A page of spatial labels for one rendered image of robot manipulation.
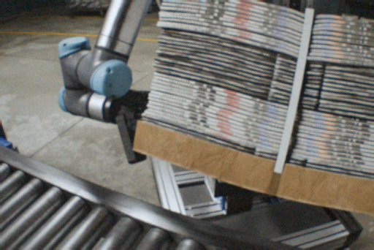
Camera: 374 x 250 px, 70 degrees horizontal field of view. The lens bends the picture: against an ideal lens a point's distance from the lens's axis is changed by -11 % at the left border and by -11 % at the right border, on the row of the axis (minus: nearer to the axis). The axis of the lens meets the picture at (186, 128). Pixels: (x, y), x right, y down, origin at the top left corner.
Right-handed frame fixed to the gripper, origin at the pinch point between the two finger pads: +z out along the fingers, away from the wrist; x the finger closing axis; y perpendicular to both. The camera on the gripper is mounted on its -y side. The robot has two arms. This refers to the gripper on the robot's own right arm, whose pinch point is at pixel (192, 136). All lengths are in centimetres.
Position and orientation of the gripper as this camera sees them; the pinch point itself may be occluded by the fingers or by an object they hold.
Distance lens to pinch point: 61.2
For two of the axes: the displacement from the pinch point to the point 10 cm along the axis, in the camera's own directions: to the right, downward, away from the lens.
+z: 9.1, 2.1, -3.5
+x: 3.8, -1.2, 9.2
